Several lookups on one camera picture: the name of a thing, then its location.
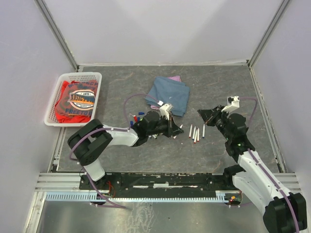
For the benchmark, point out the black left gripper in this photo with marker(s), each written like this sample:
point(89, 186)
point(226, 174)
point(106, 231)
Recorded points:
point(172, 129)

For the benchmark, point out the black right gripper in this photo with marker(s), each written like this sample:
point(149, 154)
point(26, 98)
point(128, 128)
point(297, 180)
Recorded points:
point(208, 114)

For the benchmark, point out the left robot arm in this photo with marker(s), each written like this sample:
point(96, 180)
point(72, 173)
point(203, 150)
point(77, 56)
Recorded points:
point(88, 143)

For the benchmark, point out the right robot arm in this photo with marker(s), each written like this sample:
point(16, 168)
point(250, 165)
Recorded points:
point(282, 210)

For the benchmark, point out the blue folded cloth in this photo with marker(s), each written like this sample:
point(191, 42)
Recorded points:
point(169, 91)

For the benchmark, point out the pink folded cloth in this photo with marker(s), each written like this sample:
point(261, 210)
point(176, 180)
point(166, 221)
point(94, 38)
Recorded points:
point(174, 79)

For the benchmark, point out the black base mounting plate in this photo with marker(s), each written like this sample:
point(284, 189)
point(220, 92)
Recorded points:
point(118, 181)

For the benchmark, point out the red printed t-shirt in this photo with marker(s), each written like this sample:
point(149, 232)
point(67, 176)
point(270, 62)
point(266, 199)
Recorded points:
point(76, 102)

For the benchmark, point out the white plastic basket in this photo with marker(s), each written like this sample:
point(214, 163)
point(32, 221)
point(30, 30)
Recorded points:
point(50, 118)

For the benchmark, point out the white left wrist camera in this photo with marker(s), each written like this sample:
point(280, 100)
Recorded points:
point(165, 109)

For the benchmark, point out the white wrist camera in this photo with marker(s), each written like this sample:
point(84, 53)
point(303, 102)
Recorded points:
point(233, 103)
point(165, 109)

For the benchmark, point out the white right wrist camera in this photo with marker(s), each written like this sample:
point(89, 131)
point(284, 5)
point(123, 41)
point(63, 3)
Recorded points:
point(233, 103)

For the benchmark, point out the white slotted cable duct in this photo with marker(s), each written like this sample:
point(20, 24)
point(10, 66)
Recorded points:
point(147, 195)

